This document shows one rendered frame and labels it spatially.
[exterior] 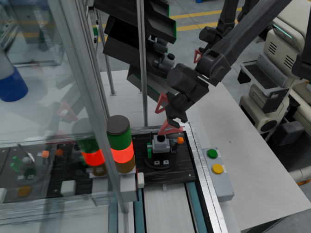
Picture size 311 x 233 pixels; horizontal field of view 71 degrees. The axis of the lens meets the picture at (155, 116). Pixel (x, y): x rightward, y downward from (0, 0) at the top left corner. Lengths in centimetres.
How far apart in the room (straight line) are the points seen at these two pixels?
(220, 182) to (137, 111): 58
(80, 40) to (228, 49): 43
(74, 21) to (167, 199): 72
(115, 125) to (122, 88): 94
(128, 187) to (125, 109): 73
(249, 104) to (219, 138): 40
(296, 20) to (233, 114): 51
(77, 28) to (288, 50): 103
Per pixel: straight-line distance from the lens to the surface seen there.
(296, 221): 209
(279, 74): 122
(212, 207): 85
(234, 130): 118
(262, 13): 69
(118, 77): 144
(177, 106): 65
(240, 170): 106
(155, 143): 79
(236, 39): 65
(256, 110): 141
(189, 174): 86
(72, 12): 28
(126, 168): 51
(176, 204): 87
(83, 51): 31
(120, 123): 42
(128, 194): 56
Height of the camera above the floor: 173
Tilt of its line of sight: 48 degrees down
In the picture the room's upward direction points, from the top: straight up
